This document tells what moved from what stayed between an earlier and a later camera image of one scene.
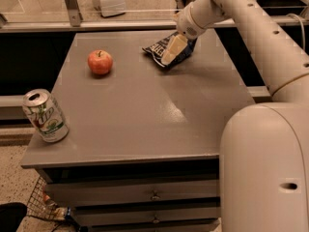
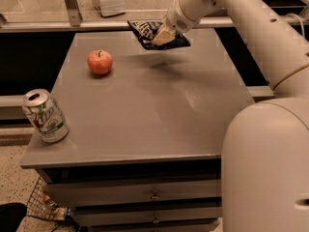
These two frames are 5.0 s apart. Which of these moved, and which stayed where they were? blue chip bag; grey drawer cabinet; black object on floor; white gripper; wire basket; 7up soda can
Moved: blue chip bag; white gripper
Stayed: grey drawer cabinet; 7up soda can; black object on floor; wire basket
